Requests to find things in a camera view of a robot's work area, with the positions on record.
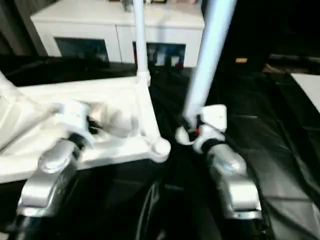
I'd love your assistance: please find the white plastic table top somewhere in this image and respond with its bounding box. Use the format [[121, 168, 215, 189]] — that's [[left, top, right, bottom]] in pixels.
[[0, 74, 172, 186]]

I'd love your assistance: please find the black table mat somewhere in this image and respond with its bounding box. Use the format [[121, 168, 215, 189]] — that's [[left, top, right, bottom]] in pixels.
[[0, 53, 320, 240]]

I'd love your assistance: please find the white sideboard cabinet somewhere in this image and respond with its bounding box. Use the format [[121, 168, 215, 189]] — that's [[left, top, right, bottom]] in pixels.
[[29, 0, 206, 68]]

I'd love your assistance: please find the white flat board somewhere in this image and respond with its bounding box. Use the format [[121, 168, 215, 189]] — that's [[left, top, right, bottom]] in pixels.
[[291, 72, 320, 113]]

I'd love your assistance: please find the grey pleated curtain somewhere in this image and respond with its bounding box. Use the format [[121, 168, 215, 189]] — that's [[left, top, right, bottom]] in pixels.
[[0, 0, 48, 57]]

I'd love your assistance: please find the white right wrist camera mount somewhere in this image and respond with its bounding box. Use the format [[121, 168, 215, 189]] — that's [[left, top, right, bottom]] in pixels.
[[193, 104, 228, 154]]

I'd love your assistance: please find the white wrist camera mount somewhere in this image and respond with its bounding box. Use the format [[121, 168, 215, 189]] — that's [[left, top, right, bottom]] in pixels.
[[56, 101, 96, 150], [193, 104, 228, 154]]

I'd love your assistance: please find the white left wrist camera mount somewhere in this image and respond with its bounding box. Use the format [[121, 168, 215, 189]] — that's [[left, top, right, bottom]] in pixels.
[[56, 101, 96, 150]]

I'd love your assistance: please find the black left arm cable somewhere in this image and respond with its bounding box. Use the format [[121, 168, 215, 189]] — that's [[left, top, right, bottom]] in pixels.
[[0, 107, 60, 151]]

